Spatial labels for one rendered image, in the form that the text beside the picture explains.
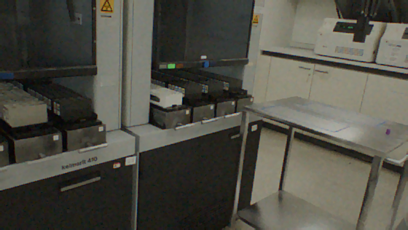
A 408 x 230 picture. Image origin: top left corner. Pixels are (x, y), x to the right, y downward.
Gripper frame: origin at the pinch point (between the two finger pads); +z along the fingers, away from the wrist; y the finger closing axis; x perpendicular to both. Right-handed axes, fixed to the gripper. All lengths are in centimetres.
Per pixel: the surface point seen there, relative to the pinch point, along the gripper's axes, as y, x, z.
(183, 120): -21, 58, 43
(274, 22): 191, 232, 3
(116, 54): -49, 61, 17
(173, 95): -25, 61, 33
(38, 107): -77, 53, 32
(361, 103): 199, 112, 66
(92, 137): -62, 49, 42
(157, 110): -32, 62, 39
